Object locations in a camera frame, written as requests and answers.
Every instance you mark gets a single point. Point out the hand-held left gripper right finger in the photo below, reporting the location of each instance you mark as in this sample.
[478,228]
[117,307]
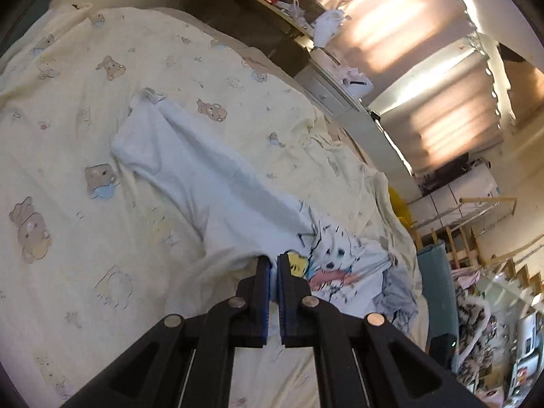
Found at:
[281,306]

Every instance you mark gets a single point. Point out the pink garment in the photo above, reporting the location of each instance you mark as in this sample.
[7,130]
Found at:
[465,280]

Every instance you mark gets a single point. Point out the white kettle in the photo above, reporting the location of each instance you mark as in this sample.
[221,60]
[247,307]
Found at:
[359,85]

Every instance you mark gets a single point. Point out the wooden wall shelf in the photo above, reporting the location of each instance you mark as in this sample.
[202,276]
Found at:
[263,4]

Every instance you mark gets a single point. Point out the white paper bag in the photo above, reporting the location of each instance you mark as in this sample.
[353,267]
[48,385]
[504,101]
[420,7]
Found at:
[327,25]

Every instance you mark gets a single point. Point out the white nightstand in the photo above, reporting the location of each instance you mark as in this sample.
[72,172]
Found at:
[327,93]

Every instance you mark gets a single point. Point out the dark hanging clothes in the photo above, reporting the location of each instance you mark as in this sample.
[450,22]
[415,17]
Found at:
[446,174]

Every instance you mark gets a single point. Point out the yellow bear print blanket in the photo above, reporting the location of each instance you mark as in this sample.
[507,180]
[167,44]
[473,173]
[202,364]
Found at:
[63,144]

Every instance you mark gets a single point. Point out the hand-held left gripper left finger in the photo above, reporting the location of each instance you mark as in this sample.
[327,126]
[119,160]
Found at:
[266,306]

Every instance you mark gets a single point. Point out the white cabinet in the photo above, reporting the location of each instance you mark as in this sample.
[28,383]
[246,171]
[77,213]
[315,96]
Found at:
[459,195]

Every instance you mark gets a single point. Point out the white cartoon print t-shirt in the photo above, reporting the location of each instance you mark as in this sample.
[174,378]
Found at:
[212,187]

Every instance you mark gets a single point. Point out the grey sweatshirt with black sleeves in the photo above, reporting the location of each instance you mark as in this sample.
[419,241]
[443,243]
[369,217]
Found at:
[395,297]

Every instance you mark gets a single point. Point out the wooden staircase with railing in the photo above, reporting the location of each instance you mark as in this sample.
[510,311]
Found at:
[480,238]

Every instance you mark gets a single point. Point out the yellow plastic bin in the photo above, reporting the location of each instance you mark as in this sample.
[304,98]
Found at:
[399,208]

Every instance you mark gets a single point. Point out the fluffy patterned coat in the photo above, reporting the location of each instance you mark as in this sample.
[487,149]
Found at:
[471,331]

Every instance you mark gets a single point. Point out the teal padded headboard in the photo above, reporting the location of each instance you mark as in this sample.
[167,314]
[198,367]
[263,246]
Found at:
[437,289]

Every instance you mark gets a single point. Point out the beige curtain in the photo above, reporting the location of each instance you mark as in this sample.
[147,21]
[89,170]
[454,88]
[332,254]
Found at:
[459,106]
[403,21]

